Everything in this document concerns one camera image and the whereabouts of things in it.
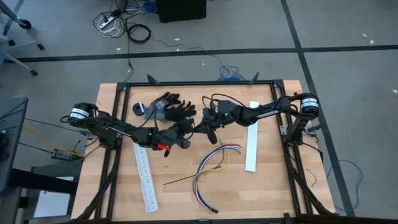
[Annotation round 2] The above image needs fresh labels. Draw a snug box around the black zip tie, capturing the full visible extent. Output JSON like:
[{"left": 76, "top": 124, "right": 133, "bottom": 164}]
[
  {"left": 162, "top": 167, "right": 223, "bottom": 186},
  {"left": 187, "top": 123, "right": 197, "bottom": 141}
]

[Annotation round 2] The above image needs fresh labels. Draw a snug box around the coiled black cable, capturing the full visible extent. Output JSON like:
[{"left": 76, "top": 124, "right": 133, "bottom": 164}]
[{"left": 127, "top": 24, "right": 152, "bottom": 44}]

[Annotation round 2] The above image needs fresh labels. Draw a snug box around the grey office chair base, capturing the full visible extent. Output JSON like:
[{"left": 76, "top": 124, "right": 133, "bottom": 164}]
[{"left": 0, "top": 30, "right": 47, "bottom": 77}]

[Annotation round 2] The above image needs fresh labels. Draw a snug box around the multicolour wire harness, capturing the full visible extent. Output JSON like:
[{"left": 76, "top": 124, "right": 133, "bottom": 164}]
[{"left": 192, "top": 139, "right": 243, "bottom": 214}]

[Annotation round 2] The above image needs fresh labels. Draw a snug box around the dark grey side table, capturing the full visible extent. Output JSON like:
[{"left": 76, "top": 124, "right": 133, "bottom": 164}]
[{"left": 0, "top": 97, "right": 29, "bottom": 194}]

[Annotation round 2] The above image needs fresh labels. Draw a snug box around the small black electronics box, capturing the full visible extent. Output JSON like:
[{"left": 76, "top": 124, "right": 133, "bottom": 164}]
[{"left": 50, "top": 148, "right": 85, "bottom": 162}]

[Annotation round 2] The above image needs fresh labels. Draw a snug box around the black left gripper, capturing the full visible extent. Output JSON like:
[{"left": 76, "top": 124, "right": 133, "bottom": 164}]
[{"left": 150, "top": 119, "right": 196, "bottom": 150}]

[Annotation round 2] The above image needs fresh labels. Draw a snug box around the white flat duct cover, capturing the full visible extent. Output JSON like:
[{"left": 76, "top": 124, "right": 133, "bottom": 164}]
[{"left": 244, "top": 100, "right": 260, "bottom": 173}]

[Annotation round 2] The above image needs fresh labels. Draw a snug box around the black tape roll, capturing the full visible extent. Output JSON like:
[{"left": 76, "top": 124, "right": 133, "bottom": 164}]
[{"left": 132, "top": 101, "right": 147, "bottom": 118}]

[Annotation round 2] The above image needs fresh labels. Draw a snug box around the black support beam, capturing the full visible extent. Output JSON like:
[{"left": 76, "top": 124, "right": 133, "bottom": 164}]
[{"left": 7, "top": 169, "right": 78, "bottom": 195}]

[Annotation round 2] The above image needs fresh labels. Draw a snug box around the white flat panel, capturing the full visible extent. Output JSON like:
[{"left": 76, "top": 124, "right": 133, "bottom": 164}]
[{"left": 32, "top": 176, "right": 75, "bottom": 218}]

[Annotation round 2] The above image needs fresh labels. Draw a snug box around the dark office chair base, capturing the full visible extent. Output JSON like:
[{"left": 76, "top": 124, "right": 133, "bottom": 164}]
[{"left": 0, "top": 0, "right": 32, "bottom": 30}]

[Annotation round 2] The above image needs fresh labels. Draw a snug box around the black grey work glove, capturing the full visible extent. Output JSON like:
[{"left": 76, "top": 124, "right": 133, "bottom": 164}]
[{"left": 164, "top": 100, "right": 198, "bottom": 124}]

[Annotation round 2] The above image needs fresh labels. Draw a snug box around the large black box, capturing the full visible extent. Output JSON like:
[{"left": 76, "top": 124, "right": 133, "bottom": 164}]
[{"left": 155, "top": 0, "right": 208, "bottom": 24}]

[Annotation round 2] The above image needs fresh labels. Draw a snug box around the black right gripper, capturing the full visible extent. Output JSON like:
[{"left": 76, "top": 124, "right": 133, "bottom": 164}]
[{"left": 193, "top": 100, "right": 242, "bottom": 145}]

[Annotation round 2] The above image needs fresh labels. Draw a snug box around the white slotted cable duct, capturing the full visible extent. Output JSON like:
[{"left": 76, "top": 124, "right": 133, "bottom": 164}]
[{"left": 132, "top": 143, "right": 160, "bottom": 214}]

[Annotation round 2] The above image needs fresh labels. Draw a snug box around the white power strip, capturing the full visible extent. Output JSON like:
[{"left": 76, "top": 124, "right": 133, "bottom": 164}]
[{"left": 98, "top": 15, "right": 118, "bottom": 30}]

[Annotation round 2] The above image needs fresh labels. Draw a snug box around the black aluminium table frame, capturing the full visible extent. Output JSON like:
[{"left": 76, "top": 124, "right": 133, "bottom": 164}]
[{"left": 73, "top": 72, "right": 338, "bottom": 224}]

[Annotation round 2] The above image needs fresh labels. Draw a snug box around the yellow cable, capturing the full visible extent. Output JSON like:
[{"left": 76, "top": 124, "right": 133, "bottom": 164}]
[{"left": 21, "top": 125, "right": 85, "bottom": 159}]

